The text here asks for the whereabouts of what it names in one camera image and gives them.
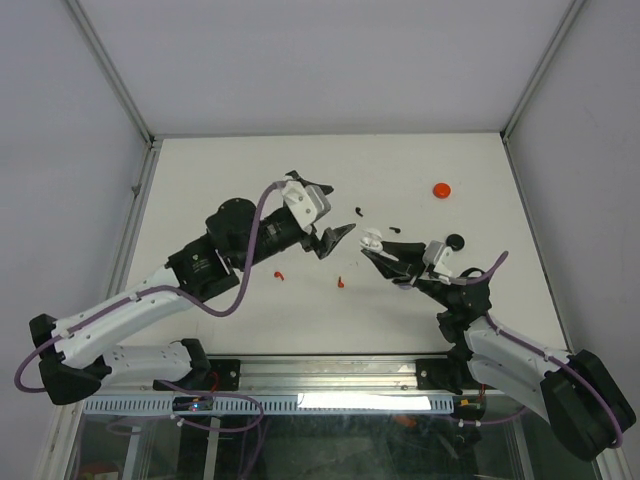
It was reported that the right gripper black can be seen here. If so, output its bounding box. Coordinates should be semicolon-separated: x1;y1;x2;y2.
362;237;454;310

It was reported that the white charging case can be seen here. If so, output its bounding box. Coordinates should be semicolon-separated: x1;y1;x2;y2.
359;228;383;253

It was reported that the orange round case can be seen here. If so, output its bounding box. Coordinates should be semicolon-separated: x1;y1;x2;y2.
432;182;452;199

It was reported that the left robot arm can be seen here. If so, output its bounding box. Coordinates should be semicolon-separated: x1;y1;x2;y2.
14;171;355;406

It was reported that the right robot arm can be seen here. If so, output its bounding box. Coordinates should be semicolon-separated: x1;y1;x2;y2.
360;232;636;461

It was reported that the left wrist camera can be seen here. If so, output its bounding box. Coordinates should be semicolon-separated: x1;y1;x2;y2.
280;179;331;232

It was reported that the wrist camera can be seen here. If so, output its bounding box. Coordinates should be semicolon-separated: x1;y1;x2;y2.
280;179;331;232
422;240;453;279

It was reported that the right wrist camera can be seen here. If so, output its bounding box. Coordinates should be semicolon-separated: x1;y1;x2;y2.
422;240;453;279

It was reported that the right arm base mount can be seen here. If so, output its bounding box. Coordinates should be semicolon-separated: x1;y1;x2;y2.
415;357;463;395

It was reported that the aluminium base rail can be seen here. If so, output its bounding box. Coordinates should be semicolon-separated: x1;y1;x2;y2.
209;353;447;395

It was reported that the left aluminium frame post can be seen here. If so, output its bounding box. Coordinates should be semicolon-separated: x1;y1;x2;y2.
62;0;154;146

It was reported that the aluminium frame post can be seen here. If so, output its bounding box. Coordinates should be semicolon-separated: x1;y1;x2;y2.
499;0;589;144
62;0;154;146

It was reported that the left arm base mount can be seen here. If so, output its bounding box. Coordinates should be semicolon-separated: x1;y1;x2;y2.
171;358;241;392

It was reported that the white slotted cable duct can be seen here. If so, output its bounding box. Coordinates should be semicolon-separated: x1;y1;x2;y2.
83;393;454;416

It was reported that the right aluminium frame post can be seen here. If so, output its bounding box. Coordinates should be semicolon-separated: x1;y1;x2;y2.
499;0;589;144

